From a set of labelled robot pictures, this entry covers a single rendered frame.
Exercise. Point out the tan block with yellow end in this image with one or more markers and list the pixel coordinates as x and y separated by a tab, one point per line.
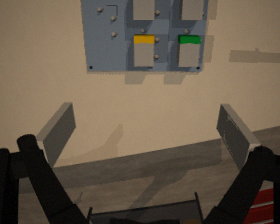
144	50

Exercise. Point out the tan block with blue end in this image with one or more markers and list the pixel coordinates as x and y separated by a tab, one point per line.
191	10

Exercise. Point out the small grey block with red end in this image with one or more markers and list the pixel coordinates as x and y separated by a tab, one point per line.
143	9

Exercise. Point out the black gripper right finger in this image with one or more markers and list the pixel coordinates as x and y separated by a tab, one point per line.
253	161

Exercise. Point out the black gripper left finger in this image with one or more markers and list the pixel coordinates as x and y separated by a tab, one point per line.
35	160

